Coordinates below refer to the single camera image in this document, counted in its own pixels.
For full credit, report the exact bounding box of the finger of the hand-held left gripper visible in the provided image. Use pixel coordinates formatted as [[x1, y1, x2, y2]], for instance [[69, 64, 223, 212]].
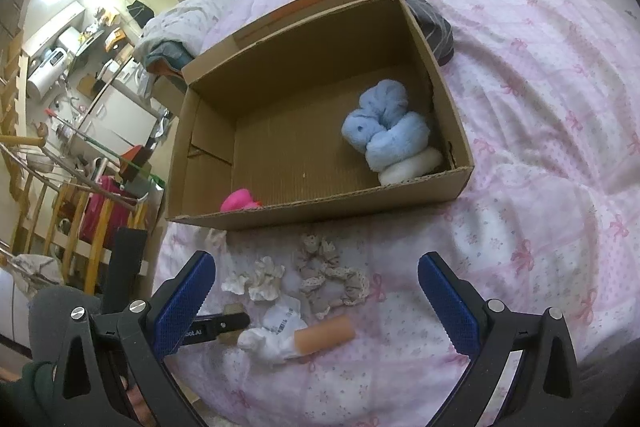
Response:
[[182, 312, 252, 348]]

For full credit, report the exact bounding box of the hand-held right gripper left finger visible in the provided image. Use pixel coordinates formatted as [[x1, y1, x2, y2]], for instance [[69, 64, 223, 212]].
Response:
[[60, 251, 218, 427]]

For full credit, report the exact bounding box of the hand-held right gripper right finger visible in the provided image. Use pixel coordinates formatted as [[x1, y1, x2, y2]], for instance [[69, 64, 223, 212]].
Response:
[[418, 251, 581, 427]]

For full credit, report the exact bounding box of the small white lace scrunchie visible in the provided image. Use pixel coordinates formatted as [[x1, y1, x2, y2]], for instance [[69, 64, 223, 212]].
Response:
[[221, 273, 251, 294]]

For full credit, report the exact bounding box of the small clear plastic packet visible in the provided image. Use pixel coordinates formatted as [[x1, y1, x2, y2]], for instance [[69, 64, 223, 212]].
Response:
[[237, 297, 307, 366]]

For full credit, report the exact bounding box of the large white lace scrunchie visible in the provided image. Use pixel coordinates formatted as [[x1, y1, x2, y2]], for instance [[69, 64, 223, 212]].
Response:
[[248, 257, 286, 303]]

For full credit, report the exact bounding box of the peach sock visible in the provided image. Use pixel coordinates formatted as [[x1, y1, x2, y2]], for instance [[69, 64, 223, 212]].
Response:
[[293, 314, 357, 356]]

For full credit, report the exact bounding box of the large grey lace scrunchie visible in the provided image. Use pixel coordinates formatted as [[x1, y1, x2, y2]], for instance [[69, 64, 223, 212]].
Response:
[[299, 263, 372, 319]]

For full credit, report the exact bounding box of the small grey lace scrunchie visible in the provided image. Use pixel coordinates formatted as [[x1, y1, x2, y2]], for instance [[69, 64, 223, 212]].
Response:
[[298, 234, 339, 269]]

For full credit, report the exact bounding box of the brown cardboard box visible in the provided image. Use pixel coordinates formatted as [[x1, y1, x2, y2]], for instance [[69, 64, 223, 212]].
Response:
[[165, 0, 476, 232]]

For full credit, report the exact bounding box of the person's left forearm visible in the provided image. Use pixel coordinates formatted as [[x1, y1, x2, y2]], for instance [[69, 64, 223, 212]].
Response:
[[20, 359, 67, 427]]

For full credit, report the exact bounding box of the pink soft toy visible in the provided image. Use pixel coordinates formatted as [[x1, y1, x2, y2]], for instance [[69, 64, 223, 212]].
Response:
[[220, 189, 264, 212]]

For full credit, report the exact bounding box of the white lace cloth scrap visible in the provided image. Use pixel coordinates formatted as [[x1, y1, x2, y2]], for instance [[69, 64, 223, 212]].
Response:
[[204, 229, 229, 251]]

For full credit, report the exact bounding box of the red bag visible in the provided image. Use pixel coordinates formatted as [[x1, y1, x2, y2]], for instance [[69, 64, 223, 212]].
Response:
[[79, 176, 132, 245]]

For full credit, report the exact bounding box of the white fluffy scrunchie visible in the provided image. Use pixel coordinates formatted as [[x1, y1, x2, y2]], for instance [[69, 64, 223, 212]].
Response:
[[378, 147, 445, 186]]

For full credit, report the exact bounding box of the light blue fluffy scrunchie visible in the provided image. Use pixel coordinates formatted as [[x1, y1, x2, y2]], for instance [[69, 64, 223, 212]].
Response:
[[365, 114, 432, 174]]

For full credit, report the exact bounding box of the yellow wooden rack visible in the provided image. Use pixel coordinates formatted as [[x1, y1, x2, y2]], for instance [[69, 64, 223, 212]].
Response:
[[0, 32, 146, 295]]

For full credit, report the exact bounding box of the white kitchen cabinet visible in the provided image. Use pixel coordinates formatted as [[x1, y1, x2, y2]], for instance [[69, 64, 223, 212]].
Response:
[[79, 79, 162, 150]]

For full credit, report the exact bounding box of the white water heater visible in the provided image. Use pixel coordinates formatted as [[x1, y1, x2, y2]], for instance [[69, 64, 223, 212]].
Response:
[[26, 61, 65, 102]]

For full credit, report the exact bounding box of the dark striped cloth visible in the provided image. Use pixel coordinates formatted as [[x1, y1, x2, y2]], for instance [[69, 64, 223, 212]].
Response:
[[406, 0, 455, 68]]

